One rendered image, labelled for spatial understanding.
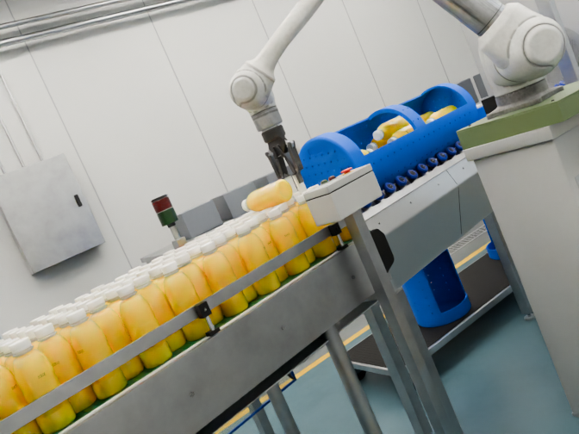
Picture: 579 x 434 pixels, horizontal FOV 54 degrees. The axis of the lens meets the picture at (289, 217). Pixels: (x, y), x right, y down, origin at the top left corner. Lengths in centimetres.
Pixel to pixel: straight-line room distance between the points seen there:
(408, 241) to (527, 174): 48
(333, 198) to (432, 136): 86
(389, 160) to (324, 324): 72
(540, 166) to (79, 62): 437
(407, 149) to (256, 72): 72
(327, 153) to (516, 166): 60
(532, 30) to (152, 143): 420
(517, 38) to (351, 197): 60
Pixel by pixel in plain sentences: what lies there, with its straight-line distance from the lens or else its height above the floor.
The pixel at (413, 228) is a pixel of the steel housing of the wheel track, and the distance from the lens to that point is 207.
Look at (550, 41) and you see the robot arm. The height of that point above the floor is 121.
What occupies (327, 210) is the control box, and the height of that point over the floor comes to 104.
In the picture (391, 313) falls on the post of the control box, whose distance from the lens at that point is 167.
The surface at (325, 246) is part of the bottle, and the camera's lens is 165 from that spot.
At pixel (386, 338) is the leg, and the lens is 216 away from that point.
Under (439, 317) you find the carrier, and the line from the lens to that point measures 289.
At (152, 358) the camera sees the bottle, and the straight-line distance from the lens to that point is 133.
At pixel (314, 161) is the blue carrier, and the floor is 116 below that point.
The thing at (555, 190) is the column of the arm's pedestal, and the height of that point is 81.
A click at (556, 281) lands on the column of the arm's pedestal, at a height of 52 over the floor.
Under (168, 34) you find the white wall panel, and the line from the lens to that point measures 579.
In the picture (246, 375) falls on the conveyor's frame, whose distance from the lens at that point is 142.
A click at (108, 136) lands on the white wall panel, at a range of 531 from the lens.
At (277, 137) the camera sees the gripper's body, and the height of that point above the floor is 128.
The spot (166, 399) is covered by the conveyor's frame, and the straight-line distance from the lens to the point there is 131.
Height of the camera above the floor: 122
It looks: 6 degrees down
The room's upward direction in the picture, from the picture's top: 24 degrees counter-clockwise
